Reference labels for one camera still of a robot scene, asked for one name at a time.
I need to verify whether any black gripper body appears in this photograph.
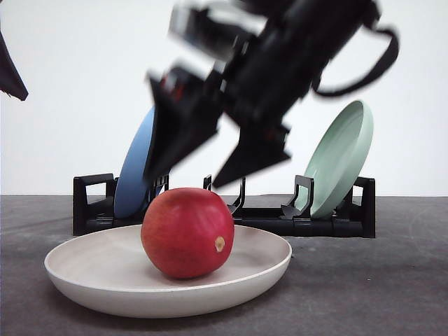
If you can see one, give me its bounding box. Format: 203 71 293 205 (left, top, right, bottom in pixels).
169 0 382 127

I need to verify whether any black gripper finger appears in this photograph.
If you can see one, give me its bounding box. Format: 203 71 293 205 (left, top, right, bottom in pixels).
0 30 29 101
144 65 221 180
213 118 291 188

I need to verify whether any red pomegranate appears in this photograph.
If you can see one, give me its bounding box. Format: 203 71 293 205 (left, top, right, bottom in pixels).
141 188 235 279

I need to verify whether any white plate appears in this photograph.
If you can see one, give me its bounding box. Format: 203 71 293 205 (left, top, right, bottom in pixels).
44 225 293 319

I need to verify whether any green plate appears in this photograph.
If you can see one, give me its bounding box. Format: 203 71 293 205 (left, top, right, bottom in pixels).
296 100 374 219

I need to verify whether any blue plate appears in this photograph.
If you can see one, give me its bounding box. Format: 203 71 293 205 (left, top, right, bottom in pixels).
114 106 155 218

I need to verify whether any black plate rack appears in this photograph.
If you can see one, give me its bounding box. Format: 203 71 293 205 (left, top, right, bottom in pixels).
73 173 376 238

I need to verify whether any black cable loop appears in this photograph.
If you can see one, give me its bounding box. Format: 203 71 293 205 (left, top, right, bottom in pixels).
311 24 400 95

